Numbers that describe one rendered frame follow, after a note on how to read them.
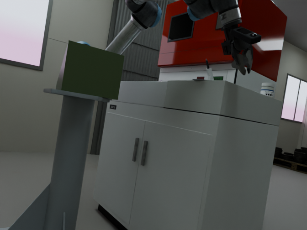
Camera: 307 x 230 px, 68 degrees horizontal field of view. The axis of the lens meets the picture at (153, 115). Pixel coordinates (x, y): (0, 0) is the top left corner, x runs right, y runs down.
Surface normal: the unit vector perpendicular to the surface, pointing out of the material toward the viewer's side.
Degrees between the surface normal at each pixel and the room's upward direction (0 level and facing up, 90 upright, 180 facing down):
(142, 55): 90
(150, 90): 90
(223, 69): 90
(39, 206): 90
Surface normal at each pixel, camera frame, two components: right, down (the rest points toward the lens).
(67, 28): 0.51, 0.10
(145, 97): -0.76, -0.11
